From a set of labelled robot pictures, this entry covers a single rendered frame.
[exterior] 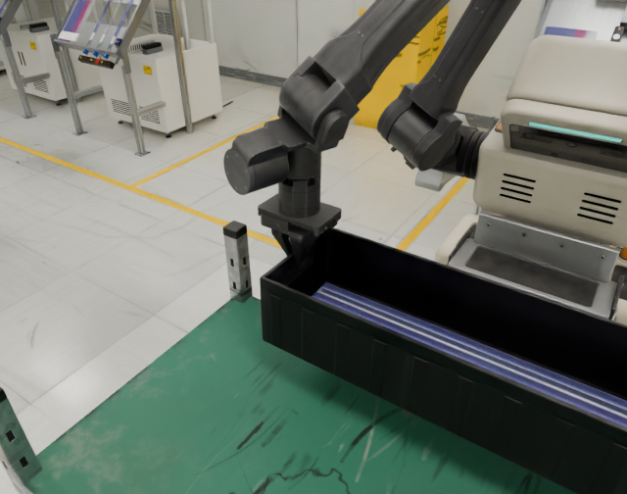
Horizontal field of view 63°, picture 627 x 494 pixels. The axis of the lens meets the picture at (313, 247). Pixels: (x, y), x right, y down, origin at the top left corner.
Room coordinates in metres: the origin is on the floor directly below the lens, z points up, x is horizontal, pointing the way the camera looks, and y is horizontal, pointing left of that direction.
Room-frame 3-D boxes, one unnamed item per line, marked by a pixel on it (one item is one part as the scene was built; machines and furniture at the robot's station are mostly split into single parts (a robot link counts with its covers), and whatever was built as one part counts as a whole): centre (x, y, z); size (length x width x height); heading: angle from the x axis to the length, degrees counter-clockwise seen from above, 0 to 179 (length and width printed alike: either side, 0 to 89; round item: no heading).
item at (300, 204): (0.62, 0.02, 1.21); 0.10 x 0.07 x 0.07; 57
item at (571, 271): (0.71, -0.37, 0.99); 0.28 x 0.16 x 0.22; 57
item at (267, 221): (0.62, 0.03, 1.14); 0.07 x 0.07 x 0.09; 57
